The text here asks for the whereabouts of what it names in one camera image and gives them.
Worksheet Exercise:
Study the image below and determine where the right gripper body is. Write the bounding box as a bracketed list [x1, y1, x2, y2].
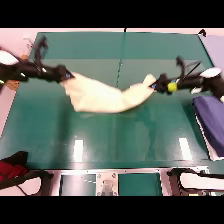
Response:
[150, 73, 172, 95]

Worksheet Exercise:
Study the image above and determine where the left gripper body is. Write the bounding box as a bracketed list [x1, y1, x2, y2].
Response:
[54, 64, 76, 84]

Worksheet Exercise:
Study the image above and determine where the cream shirt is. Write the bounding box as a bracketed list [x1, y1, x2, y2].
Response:
[60, 71, 158, 115]

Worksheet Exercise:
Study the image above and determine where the dark blue garment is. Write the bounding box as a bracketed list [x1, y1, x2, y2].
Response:
[192, 95, 224, 158]

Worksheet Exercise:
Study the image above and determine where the red garment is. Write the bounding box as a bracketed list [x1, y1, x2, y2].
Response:
[0, 159, 30, 182]

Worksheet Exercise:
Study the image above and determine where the silver frame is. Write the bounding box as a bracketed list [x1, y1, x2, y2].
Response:
[49, 167, 212, 197]

